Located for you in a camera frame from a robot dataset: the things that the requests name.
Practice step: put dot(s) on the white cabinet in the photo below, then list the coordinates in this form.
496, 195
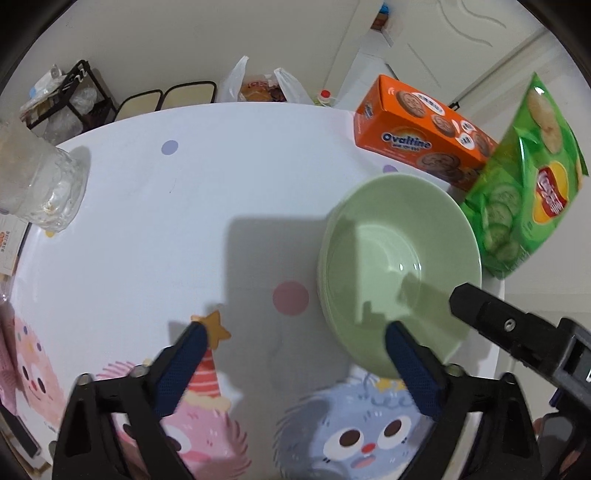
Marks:
369, 64

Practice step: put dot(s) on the black storage rack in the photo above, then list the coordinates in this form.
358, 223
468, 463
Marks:
69, 97

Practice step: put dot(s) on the orange cookie box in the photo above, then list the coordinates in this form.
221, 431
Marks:
415, 134

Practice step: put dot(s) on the clear glass mug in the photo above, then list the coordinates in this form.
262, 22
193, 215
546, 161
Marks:
37, 180

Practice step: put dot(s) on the cartoon printed tablecloth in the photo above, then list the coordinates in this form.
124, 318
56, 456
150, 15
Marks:
184, 184

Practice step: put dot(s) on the red capped bottle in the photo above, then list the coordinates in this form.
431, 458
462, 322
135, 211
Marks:
325, 98

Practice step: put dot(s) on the white plastic bag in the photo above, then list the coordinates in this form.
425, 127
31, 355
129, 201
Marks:
263, 85

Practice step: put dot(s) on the light green bowl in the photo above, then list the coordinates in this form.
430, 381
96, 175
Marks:
397, 249
320, 281

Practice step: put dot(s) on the green chips bag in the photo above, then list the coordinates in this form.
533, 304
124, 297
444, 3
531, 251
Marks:
531, 194

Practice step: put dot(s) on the white door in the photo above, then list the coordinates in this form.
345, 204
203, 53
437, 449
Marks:
461, 41

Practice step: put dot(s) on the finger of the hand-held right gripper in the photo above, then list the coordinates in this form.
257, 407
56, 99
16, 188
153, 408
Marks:
498, 323

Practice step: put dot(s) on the black framed chair back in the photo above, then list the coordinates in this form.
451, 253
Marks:
138, 105
189, 94

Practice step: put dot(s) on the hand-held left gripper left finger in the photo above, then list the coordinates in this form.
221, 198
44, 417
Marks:
180, 369

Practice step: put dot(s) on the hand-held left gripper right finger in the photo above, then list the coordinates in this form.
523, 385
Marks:
413, 374

